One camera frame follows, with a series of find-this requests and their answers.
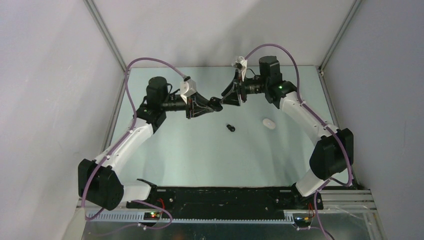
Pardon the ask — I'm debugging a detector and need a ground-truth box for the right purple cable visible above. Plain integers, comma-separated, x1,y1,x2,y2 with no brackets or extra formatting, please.
244,43,354,240

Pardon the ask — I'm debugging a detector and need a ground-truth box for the black earbud pair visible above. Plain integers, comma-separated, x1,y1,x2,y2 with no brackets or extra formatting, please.
226,124,236,132

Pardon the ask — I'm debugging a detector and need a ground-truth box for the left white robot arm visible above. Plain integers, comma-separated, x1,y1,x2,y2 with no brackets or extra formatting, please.
78,76,223,211

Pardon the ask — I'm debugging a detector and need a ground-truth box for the purple cable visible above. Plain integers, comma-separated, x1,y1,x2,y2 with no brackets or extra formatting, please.
244,43,354,240
81,57,189,231

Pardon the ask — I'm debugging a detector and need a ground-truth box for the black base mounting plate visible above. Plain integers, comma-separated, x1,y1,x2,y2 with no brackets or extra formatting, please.
146,186,324,221

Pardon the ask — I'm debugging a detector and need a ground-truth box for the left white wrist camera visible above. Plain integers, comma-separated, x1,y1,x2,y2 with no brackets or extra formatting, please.
180,76,197,99

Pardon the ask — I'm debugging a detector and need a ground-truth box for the aluminium frame post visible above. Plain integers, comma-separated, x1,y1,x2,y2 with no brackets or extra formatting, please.
82,0,131,74
319,0,363,72

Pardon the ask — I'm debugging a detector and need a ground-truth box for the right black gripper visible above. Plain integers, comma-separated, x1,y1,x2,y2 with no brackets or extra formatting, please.
220,69,269,107

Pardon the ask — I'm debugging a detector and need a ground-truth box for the right controller board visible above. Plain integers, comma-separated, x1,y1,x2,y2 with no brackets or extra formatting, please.
293,217,313,229

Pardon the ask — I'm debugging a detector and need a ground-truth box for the left aluminium frame post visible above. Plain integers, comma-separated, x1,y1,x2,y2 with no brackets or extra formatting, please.
82,0,131,74

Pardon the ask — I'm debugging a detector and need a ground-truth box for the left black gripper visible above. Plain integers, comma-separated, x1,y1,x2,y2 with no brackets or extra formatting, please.
160,91,214,120

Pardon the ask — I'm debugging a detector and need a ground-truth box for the controller board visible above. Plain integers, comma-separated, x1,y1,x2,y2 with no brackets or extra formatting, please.
143,211,162,221
293,217,313,229

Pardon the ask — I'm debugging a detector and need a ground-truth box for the right aluminium frame post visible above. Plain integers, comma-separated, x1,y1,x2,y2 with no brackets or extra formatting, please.
319,0,363,72

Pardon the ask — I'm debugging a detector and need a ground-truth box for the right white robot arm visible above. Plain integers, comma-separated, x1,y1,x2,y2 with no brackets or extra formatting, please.
221,56,354,209

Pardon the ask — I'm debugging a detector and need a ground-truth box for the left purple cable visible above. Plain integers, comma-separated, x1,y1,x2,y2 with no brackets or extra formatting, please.
81,57,189,231

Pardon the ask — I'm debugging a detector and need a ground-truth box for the white earbud charging case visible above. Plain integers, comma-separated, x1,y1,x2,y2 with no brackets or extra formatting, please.
262,118,276,130

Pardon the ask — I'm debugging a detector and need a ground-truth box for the left controller board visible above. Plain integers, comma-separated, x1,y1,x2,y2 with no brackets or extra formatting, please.
143,211,162,221

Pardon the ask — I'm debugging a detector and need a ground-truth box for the black earbud charging case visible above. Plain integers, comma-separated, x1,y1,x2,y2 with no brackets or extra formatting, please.
208,97,223,112

